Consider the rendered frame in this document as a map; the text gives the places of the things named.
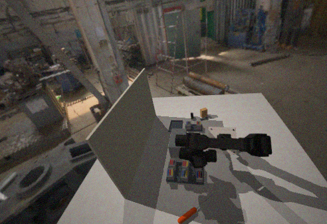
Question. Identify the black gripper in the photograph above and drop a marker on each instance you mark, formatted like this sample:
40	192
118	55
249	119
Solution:
210	155

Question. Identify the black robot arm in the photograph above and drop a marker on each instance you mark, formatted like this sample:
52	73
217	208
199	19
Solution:
254	144

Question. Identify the orange-handled screwdriver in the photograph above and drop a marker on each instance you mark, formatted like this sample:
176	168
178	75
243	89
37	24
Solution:
190	213

